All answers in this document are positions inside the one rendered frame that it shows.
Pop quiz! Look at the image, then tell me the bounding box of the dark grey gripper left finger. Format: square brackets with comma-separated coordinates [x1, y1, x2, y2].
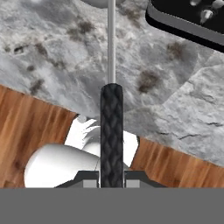
[54, 170, 101, 189]

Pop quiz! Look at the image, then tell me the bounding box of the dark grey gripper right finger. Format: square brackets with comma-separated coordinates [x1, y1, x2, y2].
[123, 170, 168, 189]

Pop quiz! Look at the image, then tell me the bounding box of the black-handled grey spatula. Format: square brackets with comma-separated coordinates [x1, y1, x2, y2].
[80, 0, 125, 189]

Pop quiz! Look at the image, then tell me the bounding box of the white rounded object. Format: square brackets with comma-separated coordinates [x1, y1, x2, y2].
[24, 114, 140, 189]

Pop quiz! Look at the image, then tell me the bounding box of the black hob with grey edge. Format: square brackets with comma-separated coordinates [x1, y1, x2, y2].
[144, 0, 224, 53]

